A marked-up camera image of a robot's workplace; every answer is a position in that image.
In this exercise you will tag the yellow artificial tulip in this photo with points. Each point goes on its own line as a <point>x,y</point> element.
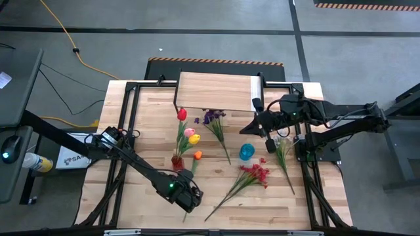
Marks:
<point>194,139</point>

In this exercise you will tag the grey desk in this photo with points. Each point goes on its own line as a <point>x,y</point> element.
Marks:
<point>19,91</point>

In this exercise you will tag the teal glass vase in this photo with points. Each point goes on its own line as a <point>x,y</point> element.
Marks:
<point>246,151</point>

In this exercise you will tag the white artificial flower bunch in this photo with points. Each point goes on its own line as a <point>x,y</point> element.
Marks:
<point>283,154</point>

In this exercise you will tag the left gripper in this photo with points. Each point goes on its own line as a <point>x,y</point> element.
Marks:
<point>190,198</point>

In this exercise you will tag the purple artificial flower bunch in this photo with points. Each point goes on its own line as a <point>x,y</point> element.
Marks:
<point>210,118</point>

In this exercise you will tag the red artificial flower bunch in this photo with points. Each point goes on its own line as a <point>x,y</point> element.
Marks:
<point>256,172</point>

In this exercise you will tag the dark grey furniture frame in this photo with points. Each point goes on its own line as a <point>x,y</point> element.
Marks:
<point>398,154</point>

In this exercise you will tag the red artificial tulip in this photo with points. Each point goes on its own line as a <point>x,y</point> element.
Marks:
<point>182,114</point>

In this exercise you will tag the wooden board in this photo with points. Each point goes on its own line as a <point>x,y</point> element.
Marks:
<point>213,91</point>

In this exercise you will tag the black computer mouse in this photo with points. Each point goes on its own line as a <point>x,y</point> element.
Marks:
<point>11,147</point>

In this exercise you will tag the plastic bottle yellow label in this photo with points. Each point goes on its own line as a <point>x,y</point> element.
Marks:
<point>39,163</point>

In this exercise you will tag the black metal strut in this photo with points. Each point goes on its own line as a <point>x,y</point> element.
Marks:
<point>55,131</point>

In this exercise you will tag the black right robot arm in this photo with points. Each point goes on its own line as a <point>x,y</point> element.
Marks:
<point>344,113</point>

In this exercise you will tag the red glass vase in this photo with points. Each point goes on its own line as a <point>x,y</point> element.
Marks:
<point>177,163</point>

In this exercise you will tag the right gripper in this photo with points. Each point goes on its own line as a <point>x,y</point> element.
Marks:
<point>272,121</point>

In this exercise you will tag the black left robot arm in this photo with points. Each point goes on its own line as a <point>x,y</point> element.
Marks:
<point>144,167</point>

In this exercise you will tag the white paper sheet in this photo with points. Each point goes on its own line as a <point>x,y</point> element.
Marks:
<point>4,80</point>

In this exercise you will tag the silver bracket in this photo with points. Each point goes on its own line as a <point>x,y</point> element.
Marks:
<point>305,233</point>
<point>121,232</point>

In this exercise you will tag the pink artificial tulip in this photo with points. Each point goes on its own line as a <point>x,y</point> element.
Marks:
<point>189,132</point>

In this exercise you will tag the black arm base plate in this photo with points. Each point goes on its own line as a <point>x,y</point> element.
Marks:
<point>328,154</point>

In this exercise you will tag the orange artificial tulip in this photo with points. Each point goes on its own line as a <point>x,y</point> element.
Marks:
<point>197,155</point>

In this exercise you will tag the white cardboard box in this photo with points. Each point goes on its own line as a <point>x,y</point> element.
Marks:
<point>70,160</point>

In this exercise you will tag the black mat hazard striped edge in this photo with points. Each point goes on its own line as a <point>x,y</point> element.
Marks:
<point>361,6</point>
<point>164,70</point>

